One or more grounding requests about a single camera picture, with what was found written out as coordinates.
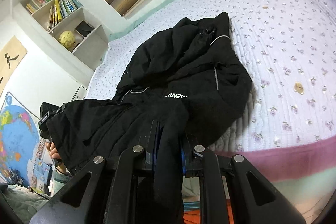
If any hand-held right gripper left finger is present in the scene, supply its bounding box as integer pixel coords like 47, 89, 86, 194
30, 121, 161, 224

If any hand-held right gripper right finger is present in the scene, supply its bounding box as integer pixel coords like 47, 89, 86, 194
181, 135, 306, 224

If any black hooded jacket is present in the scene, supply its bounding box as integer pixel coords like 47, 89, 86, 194
46, 11, 254, 224

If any person's left forearm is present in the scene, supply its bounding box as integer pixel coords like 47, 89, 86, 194
52, 169, 73, 196

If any person's left hand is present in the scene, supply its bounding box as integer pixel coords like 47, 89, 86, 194
45, 141, 67, 175

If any blue world map poster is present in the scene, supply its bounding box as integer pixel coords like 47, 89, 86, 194
0, 90, 53, 193

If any orange object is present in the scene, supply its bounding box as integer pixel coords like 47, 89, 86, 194
183, 210, 203, 224

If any yellow globe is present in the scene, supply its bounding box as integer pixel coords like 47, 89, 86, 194
58, 30, 77, 51

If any pale green quilted cloth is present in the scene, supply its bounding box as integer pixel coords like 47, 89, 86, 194
0, 183, 54, 224

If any black box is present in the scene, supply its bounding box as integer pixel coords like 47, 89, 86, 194
74, 20, 95, 37

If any row of tall thin books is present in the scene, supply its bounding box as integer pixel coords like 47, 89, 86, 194
47, 0, 84, 31

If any teal bed sheet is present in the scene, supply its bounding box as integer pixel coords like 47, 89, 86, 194
108, 0, 243, 41

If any bed with dotted white sheet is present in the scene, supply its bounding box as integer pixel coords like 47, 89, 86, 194
87, 0, 336, 182

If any calligraphy wall scroll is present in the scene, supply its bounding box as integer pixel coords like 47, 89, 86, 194
0, 36, 28, 94

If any white wall bookshelf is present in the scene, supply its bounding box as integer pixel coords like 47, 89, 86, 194
8, 0, 109, 77

